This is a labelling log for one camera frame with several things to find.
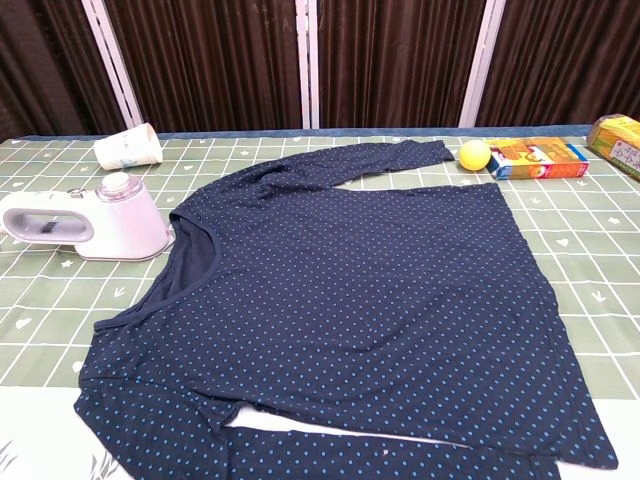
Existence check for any green yellow snack box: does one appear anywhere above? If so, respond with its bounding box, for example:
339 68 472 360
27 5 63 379
585 113 640 182

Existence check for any green checked tablecloth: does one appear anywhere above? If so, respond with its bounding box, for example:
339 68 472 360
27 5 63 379
0 134 640 480

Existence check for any dark brown curtain panel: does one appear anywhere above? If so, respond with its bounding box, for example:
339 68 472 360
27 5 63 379
474 0 640 129
0 0 126 144
317 0 487 130
102 0 306 134

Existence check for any yellow ball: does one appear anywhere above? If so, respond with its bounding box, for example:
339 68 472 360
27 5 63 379
458 139 493 173

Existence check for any white paper cup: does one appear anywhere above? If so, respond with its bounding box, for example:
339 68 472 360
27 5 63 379
93 122 164 171

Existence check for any orange carton box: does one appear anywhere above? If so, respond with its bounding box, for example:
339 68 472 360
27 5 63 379
485 137 590 181

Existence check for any navy blue dotted shirt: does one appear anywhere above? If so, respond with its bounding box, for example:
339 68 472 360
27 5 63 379
73 138 621 480

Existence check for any white steam iron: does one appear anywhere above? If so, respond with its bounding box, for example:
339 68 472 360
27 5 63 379
0 172 176 262

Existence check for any white screen frame post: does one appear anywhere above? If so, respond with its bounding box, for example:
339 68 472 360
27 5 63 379
298 0 321 130
458 0 506 129
82 0 146 129

